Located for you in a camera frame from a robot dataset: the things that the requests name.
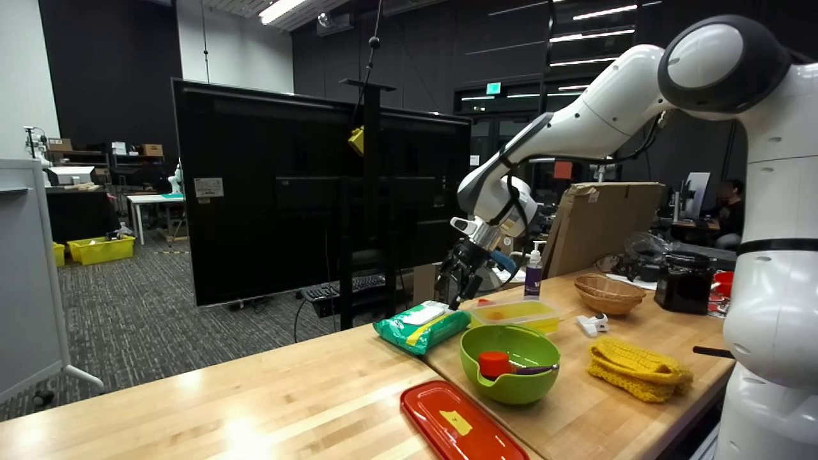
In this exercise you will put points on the yellow plastic bin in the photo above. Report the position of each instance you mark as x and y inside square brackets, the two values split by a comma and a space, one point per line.
[59, 254]
[102, 250]

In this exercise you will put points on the black marker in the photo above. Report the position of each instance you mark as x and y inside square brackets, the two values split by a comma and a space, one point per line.
[712, 352]

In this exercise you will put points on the white plastic clip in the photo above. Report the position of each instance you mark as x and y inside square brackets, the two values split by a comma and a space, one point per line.
[591, 324]

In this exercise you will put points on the person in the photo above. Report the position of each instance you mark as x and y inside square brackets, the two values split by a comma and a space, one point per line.
[730, 214]

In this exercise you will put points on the clear container with yellow lid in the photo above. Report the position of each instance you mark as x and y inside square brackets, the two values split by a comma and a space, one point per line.
[514, 313]

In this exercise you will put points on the large black screen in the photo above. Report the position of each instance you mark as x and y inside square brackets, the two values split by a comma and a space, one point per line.
[268, 191]

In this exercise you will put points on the green wet wipes pack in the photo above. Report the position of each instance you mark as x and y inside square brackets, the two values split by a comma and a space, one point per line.
[418, 329]

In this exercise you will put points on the wicker basket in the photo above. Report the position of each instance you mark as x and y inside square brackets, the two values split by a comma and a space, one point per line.
[610, 295]

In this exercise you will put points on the orange plastic cup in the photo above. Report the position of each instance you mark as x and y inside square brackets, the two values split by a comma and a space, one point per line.
[494, 365]

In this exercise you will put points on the yellow knitted cloth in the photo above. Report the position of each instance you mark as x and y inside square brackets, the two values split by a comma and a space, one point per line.
[636, 370]

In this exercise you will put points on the white table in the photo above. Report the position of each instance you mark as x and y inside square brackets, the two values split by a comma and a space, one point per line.
[153, 199]

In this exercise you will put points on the black keyboard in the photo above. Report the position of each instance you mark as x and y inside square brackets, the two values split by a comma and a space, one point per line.
[329, 291]

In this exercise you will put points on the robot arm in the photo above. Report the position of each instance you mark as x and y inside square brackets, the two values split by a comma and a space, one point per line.
[773, 191]

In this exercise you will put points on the cardboard box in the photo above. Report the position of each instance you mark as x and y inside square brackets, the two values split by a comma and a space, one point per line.
[607, 223]

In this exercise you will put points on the purple spoon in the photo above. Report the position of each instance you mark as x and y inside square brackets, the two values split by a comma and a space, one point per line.
[537, 369]

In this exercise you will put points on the green plastic bowl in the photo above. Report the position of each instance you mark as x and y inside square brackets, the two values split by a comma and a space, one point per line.
[511, 390]

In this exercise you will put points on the monitor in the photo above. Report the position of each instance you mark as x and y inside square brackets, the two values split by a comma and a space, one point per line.
[696, 191]

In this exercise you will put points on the dark glass jar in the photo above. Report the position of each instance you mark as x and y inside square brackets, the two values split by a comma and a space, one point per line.
[684, 287]

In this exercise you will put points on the clear plastic bag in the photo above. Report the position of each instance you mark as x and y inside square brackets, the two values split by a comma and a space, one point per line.
[647, 246]

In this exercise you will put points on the black screen stand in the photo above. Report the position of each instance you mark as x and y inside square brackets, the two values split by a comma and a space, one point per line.
[370, 255]

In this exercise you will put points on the hand sanitiser pump bottle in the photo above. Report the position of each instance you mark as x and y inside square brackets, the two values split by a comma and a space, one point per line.
[533, 278]

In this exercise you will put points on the yellow sticky note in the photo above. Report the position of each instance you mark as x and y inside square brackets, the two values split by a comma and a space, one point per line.
[455, 423]

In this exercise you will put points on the white panel on wheels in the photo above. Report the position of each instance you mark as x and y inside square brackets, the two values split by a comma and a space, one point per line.
[25, 275]

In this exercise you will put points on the red plastic tray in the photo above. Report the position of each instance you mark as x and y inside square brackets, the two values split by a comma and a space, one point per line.
[466, 444]

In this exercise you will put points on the ceiling projector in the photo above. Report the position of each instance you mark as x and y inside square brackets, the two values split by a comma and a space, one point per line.
[335, 23]

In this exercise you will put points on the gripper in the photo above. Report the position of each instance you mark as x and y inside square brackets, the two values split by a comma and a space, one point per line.
[471, 253]

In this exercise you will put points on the red container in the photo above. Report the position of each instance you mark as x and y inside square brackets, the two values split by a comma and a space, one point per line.
[723, 291]

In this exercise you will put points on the shelf with boxes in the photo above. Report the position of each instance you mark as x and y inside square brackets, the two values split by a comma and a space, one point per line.
[108, 156]

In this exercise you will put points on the yellow hanging object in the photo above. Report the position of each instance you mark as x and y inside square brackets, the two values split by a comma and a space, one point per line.
[356, 140]

